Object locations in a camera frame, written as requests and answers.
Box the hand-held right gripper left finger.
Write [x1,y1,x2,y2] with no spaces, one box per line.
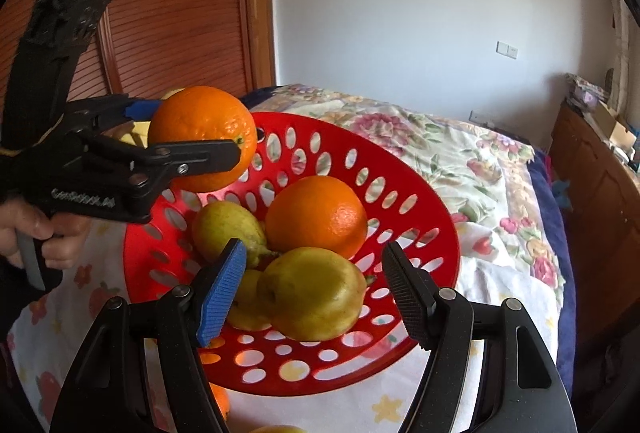
[48,238,247,433]

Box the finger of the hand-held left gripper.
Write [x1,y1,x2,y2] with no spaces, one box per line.
[127,139,242,195]
[95,96,164,137]

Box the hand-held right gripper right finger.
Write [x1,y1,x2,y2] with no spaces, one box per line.
[382,240,576,433]

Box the yellow-green lemon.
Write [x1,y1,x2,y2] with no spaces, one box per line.
[227,269,273,331]
[191,200,268,266]
[256,247,376,342]

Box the large orange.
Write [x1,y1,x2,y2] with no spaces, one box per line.
[149,86,258,194]
[265,176,369,261]

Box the red perforated plastic basket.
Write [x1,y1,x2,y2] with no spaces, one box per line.
[122,112,461,396]

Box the person's left hand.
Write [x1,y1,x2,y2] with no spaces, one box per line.
[0,200,92,270]

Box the yellow plush toy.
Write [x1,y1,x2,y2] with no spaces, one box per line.
[107,87,187,148]

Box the white flower-print cloth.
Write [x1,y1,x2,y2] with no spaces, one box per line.
[7,208,561,433]

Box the brown wooden wardrobe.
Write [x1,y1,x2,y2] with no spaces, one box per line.
[0,0,277,149]

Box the small mandarin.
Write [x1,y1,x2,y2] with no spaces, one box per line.
[210,383,232,421]

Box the floral bedsheet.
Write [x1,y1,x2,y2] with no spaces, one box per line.
[240,83,566,314]

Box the dark blue blanket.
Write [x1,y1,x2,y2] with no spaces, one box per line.
[525,146,578,384]

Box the teal cloth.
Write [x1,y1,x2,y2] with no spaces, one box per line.
[550,178,573,209]

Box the brown wooden cabinet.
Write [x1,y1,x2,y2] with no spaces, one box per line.
[550,106,640,329]

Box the cardboard box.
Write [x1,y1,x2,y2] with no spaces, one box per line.
[592,100,632,149]

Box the pile of bags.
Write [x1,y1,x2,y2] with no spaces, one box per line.
[565,72,611,109]

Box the patterned curtain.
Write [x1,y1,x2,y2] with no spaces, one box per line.
[600,0,640,114]

